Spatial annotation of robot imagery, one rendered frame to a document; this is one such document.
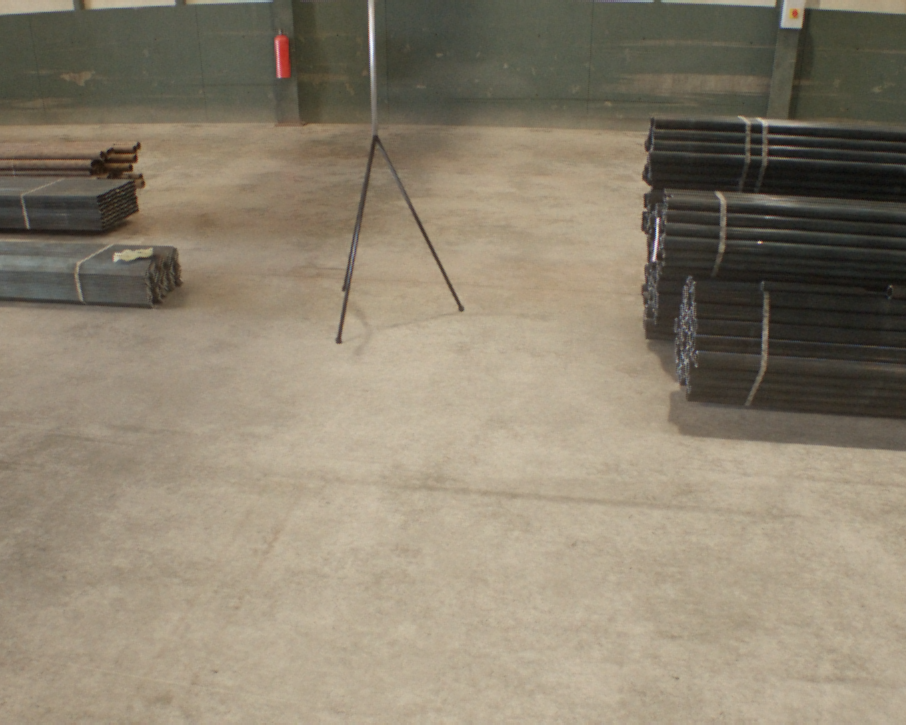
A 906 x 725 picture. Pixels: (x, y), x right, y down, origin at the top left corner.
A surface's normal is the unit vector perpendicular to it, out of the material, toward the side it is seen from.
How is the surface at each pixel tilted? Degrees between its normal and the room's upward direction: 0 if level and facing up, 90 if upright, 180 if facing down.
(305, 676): 0
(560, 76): 90
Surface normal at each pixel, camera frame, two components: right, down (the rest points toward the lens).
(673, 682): 0.00, -0.90
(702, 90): -0.15, 0.43
